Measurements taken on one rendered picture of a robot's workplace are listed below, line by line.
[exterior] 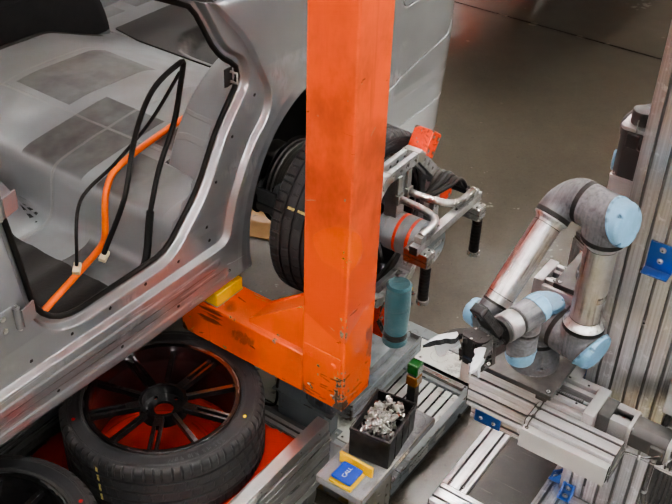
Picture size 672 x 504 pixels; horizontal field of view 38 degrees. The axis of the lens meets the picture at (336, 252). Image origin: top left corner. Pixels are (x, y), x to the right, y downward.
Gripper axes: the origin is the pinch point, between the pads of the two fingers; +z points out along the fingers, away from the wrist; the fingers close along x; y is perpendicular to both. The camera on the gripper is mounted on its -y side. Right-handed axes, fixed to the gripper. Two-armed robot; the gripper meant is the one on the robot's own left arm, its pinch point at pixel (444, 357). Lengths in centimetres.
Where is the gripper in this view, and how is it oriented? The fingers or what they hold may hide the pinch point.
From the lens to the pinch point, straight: 232.4
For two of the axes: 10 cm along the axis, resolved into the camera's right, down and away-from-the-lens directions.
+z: -7.6, 3.7, -5.4
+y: 0.6, 8.6, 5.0
